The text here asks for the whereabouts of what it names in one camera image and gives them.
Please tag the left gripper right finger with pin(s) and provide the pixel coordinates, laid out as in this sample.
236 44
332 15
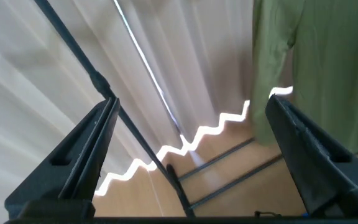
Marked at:
322 174

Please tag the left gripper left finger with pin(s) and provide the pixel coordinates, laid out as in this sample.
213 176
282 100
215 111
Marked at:
73 168

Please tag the green printed T-shirt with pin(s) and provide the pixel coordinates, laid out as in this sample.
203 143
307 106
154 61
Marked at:
328 77

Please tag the black clothes rack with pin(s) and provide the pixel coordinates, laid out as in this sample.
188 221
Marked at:
100 84

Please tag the beige curtain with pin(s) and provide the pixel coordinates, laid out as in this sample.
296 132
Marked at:
26 62

